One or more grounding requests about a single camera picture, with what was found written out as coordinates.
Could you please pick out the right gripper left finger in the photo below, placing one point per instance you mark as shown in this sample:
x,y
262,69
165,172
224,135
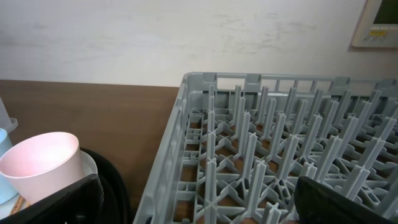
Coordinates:
x,y
80,202

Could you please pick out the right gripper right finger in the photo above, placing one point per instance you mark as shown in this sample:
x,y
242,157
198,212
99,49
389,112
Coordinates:
x,y
317,204

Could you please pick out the pink plastic cup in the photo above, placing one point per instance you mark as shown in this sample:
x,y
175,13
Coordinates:
x,y
44,164

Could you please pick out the light blue plastic cup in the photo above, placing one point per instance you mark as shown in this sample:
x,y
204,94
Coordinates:
x,y
7,190

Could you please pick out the wooden chopstick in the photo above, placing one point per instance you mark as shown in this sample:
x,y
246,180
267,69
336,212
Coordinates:
x,y
17,206

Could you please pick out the grey plastic dishwasher rack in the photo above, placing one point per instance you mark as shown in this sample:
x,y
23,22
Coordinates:
x,y
236,144

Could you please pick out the round black serving tray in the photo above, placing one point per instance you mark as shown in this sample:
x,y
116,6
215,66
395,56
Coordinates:
x,y
116,208

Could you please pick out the beige wall control panel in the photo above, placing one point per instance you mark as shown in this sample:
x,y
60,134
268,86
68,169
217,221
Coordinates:
x,y
377,26

